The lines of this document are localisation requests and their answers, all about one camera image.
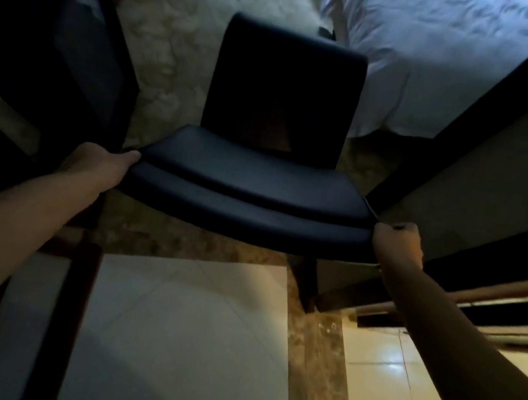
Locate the person's left hand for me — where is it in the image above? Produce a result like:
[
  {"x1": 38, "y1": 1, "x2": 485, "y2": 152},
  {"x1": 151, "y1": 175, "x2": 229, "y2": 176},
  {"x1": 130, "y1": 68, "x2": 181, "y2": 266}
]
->
[{"x1": 54, "y1": 139, "x2": 142, "y2": 200}]

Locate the person's right hand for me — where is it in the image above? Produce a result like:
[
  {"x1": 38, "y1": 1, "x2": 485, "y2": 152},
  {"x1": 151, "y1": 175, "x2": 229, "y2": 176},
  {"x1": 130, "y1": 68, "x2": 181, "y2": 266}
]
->
[{"x1": 368, "y1": 218, "x2": 429, "y2": 283}]

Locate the dark blue leather chair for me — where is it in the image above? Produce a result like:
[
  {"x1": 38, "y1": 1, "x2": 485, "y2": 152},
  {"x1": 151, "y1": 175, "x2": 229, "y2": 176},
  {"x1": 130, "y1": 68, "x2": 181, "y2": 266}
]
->
[{"x1": 103, "y1": 0, "x2": 410, "y2": 321}]

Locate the person's left forearm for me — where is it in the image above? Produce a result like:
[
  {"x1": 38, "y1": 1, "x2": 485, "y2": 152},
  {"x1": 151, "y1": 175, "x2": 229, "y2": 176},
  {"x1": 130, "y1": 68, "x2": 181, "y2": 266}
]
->
[{"x1": 0, "y1": 162, "x2": 105, "y2": 363}]

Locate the person's right forearm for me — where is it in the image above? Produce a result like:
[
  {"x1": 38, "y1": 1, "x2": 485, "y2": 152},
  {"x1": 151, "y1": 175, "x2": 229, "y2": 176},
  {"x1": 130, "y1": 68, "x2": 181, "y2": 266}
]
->
[{"x1": 364, "y1": 259, "x2": 528, "y2": 400}]

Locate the dark wooden cabinet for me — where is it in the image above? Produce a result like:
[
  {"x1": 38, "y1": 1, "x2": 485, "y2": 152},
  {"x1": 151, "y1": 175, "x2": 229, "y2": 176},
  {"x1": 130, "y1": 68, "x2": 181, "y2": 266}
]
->
[{"x1": 0, "y1": 0, "x2": 153, "y2": 233}]

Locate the wooden rod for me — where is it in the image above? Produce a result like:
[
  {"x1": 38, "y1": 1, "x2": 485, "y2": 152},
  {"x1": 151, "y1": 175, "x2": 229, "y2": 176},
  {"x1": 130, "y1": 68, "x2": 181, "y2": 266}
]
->
[{"x1": 351, "y1": 249, "x2": 528, "y2": 339}]

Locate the white bed with duvet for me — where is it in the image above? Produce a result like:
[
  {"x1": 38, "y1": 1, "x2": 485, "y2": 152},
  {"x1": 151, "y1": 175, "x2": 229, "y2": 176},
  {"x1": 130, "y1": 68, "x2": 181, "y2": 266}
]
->
[{"x1": 293, "y1": 0, "x2": 528, "y2": 162}]

